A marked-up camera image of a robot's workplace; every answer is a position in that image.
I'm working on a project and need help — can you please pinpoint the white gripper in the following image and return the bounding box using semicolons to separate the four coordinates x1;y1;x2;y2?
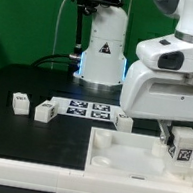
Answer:
119;61;193;144

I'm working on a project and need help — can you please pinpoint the white square table top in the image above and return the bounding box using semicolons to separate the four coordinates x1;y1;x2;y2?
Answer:
85;127;193;188

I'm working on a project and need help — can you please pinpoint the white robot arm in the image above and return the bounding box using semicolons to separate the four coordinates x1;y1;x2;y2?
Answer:
120;0;193;122

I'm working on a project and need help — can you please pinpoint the white sheet with markers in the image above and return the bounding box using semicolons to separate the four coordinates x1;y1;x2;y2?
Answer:
51;97;121;122

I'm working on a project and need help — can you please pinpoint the white front fence rail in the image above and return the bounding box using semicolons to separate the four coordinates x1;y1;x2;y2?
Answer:
0;158;193;193

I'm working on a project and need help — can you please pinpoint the black cable bundle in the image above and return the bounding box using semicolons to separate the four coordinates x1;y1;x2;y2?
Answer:
30;49;78;74

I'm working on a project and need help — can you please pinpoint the grey cable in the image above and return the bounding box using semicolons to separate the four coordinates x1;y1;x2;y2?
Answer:
48;0;87;74

